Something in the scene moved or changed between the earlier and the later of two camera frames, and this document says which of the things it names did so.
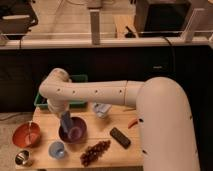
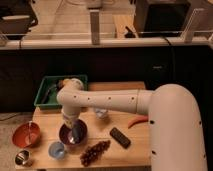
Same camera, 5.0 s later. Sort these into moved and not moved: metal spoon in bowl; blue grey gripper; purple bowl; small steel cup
Moved: blue grey gripper
Not moved: metal spoon in bowl; small steel cup; purple bowl
